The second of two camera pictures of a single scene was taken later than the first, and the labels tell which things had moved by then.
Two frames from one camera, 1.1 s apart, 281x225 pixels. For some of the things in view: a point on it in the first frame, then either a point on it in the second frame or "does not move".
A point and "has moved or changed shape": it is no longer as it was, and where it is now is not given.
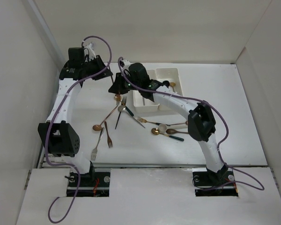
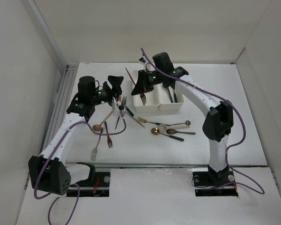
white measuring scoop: x=163 y=128 does not move
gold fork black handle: x=144 y=121 does not move
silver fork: x=95 y=150 does not move
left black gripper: x=98 y=62 → x=115 y=90
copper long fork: x=118 y=98 has moved or changed shape
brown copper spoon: x=173 y=131 does not move
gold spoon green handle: x=155 y=131 does not move
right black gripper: x=117 y=86 → x=142 y=85
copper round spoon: x=98 y=127 does not move
